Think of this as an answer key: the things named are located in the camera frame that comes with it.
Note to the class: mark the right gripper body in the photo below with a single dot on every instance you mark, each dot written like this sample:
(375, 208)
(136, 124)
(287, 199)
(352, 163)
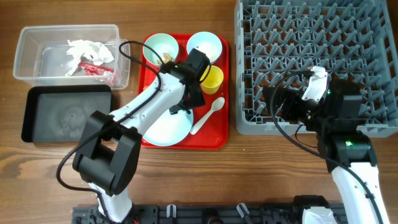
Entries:
(280, 104)

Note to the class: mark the white napkin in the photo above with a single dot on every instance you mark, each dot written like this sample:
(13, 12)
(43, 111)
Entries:
(95, 52)

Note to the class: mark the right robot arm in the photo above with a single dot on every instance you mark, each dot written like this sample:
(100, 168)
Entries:
(330, 109)

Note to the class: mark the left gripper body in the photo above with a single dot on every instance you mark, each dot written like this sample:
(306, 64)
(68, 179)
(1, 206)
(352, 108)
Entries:
(189, 101)

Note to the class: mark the light blue bowl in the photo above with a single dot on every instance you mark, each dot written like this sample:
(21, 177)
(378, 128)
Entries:
(206, 42)

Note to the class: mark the black food waste tray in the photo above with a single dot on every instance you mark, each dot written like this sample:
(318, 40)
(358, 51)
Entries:
(59, 113)

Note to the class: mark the red snack wrapper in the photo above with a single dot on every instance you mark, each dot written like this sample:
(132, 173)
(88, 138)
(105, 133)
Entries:
(101, 73)

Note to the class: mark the clear plastic waste bin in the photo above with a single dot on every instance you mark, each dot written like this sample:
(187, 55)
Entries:
(41, 56)

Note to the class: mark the red serving tray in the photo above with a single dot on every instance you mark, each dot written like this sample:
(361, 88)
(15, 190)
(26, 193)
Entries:
(214, 133)

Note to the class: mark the white plastic spoon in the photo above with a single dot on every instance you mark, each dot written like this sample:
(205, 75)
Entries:
(215, 106)

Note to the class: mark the yellow plastic cup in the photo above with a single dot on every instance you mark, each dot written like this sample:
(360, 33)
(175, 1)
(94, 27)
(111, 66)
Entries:
(211, 80)

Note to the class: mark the light blue plate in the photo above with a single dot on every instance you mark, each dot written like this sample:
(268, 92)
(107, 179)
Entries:
(170, 129)

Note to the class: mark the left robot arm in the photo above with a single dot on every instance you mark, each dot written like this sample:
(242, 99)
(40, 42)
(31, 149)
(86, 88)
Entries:
(109, 147)

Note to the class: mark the brown food scrap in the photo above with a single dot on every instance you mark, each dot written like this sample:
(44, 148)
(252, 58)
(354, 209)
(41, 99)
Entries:
(165, 59)

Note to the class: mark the green bowl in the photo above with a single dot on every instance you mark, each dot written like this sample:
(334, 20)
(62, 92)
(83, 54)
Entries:
(160, 43)

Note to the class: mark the grey dishwasher rack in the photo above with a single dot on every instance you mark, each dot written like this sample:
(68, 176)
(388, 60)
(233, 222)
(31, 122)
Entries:
(352, 40)

